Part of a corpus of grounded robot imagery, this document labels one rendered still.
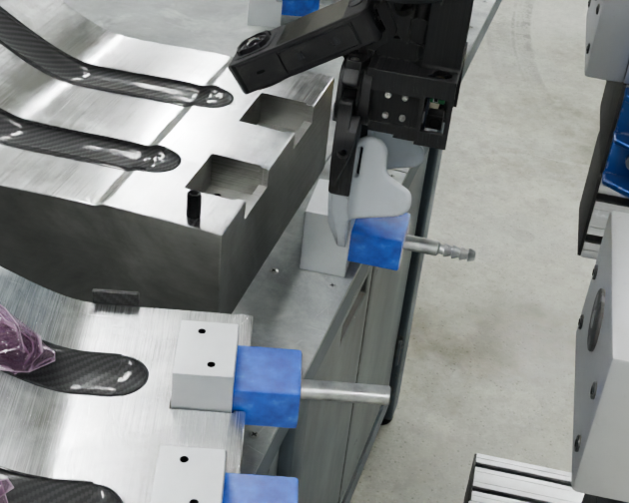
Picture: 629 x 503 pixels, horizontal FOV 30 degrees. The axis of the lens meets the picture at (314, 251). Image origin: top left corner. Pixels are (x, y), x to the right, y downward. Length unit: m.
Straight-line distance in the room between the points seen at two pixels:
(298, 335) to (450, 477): 1.08
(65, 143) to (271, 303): 0.20
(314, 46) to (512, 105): 2.20
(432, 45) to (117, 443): 0.34
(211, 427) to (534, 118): 2.33
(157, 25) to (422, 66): 0.52
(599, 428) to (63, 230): 0.42
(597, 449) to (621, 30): 0.50
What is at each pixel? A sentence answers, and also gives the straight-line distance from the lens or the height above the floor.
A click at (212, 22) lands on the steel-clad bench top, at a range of 1.30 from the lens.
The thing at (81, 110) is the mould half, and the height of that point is 0.88.
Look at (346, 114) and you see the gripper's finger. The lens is 0.82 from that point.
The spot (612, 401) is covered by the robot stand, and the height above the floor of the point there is 0.97.
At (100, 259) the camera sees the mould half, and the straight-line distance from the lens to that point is 0.84.
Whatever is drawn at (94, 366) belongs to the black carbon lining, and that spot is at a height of 0.85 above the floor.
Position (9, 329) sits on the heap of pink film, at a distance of 0.72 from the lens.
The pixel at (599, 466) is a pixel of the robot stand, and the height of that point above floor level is 0.93.
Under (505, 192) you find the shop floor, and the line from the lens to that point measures 2.63.
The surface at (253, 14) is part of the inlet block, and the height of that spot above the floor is 0.81.
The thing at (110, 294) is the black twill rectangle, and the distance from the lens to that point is 0.78.
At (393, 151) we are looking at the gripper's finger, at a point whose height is 0.89.
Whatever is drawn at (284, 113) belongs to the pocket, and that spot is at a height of 0.88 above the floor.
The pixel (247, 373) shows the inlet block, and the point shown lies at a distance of 0.71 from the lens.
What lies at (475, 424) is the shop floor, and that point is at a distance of 2.01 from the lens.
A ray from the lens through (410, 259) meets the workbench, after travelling 1.75.
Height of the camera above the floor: 1.33
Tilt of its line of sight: 35 degrees down
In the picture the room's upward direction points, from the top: 6 degrees clockwise
